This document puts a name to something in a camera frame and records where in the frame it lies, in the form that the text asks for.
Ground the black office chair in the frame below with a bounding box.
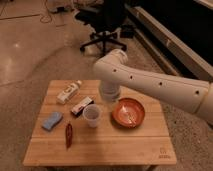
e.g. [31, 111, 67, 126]
[75, 0, 127, 55]

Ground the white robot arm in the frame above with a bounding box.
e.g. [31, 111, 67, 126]
[93, 49, 213, 126]

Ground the red chili pepper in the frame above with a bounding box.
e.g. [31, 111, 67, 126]
[65, 122, 73, 149]

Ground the blue sponge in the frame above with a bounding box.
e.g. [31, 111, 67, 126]
[41, 112, 63, 131]

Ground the orange ceramic bowl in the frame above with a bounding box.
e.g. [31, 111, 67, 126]
[112, 98, 145, 128]

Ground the wooden table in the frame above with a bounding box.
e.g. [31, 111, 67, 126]
[23, 80, 177, 167]

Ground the white bottle lying down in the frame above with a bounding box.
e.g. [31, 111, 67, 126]
[56, 80, 82, 104]

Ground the black floor cable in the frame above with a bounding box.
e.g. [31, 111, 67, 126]
[39, 0, 58, 24]

